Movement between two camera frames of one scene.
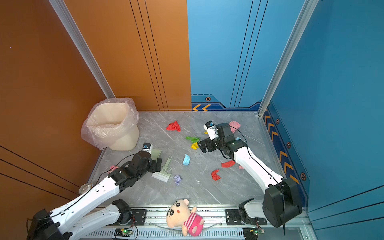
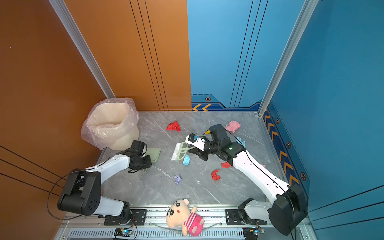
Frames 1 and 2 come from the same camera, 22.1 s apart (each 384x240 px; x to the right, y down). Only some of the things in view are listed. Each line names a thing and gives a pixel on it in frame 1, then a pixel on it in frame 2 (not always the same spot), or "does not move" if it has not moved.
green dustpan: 155,153 does not move
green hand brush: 165,173 → 180,150
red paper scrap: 174,126 does not move
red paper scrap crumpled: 215,176 does not move
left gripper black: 154,167 → 149,163
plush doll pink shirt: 179,214 does not move
